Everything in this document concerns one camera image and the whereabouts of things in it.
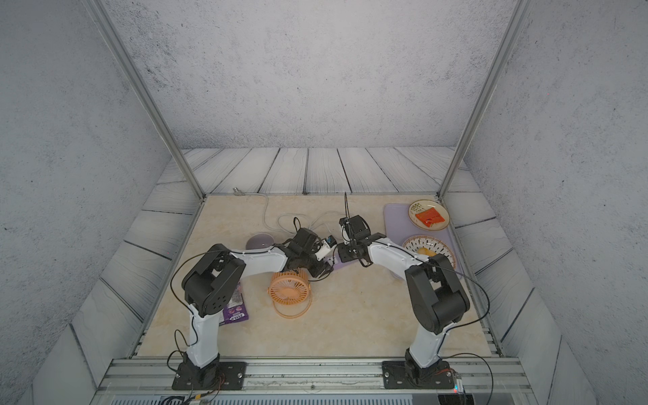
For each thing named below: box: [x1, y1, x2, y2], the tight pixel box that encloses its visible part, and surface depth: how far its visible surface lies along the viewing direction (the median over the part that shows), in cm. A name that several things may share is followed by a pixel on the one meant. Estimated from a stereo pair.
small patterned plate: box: [408, 199, 450, 232], surface depth 113 cm
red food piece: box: [415, 206, 446, 228], surface depth 111 cm
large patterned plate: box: [402, 234, 457, 270], surface depth 103 cm
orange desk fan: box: [266, 270, 313, 319], surface depth 85 cm
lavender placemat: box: [383, 203, 458, 270], surface depth 111 cm
